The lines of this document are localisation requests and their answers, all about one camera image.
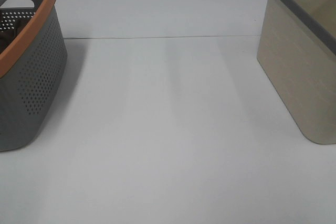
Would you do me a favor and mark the grey perforated basket orange rim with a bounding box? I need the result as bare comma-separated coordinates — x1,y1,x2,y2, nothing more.
1,0,67,152

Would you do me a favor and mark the brown towel with white label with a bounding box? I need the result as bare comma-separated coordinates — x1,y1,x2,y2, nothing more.
1,11,23,53

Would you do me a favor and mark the beige basket grey rim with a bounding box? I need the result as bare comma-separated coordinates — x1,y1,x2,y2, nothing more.
257,0,335,145

